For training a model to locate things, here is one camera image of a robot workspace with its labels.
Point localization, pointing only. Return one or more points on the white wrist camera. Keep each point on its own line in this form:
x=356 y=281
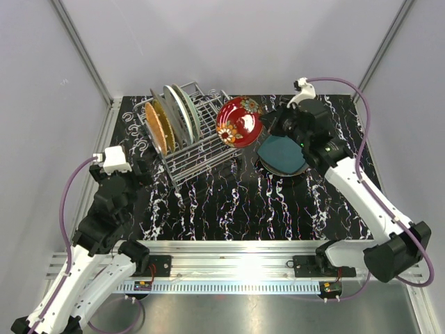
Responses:
x=304 y=91
x=113 y=159

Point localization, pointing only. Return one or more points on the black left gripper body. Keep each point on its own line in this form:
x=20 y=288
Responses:
x=132 y=182

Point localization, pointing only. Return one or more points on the silver wire dish rack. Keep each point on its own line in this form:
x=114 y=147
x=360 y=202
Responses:
x=197 y=158

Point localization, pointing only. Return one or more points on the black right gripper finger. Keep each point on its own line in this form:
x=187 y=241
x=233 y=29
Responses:
x=270 y=118
x=274 y=129

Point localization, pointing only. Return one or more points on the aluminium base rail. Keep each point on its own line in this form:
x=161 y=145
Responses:
x=291 y=268

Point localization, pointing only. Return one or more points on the pale green plate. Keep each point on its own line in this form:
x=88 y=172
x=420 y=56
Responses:
x=190 y=107

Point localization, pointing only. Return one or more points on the red floral plate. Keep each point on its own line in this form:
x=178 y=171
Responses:
x=238 y=122

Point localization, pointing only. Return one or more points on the orange woven plate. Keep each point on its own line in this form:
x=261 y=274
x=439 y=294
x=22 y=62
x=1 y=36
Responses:
x=156 y=128

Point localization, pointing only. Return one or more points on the white bottom plate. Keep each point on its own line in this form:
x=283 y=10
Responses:
x=179 y=108

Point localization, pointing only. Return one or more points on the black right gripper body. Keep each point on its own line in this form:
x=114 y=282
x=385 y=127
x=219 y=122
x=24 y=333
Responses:
x=288 y=125

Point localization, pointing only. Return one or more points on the yellow green woven plate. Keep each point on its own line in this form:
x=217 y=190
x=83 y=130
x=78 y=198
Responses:
x=167 y=128

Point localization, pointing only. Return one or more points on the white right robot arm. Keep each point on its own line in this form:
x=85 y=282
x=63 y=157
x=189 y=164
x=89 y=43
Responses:
x=399 y=243

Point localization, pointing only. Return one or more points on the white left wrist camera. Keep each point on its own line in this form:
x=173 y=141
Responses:
x=113 y=159

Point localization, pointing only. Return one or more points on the grey reindeer plate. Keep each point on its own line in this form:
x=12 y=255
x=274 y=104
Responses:
x=176 y=127

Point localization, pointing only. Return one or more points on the dark bottom plate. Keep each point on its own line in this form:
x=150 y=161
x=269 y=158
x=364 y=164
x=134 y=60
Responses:
x=275 y=171

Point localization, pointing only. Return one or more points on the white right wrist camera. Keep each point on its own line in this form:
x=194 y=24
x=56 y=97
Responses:
x=304 y=91

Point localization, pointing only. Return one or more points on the teal square plate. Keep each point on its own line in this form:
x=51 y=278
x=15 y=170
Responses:
x=282 y=153

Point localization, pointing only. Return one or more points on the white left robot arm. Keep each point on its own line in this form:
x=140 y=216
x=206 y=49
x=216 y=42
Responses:
x=96 y=261

